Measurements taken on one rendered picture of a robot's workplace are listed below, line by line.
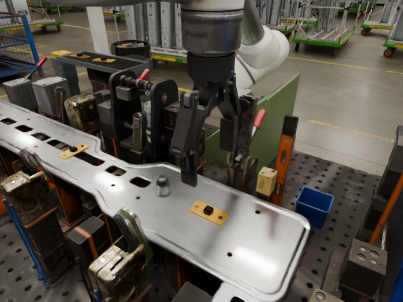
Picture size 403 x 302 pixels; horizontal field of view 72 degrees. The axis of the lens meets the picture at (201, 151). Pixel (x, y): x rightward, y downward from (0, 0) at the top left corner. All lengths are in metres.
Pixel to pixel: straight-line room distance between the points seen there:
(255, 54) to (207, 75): 0.81
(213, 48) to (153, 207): 0.38
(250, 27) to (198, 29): 0.78
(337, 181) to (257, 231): 0.77
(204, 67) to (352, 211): 0.90
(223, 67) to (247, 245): 0.33
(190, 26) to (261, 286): 0.42
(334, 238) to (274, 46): 0.77
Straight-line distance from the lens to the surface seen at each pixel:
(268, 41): 1.24
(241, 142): 0.66
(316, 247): 1.02
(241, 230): 0.60
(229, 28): 0.41
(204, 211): 0.61
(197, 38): 0.41
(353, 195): 1.27
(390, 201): 0.64
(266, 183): 0.64
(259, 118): 0.72
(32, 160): 0.75
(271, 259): 0.56
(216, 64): 0.42
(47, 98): 1.17
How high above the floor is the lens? 1.44
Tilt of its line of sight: 32 degrees down
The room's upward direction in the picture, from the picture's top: straight up
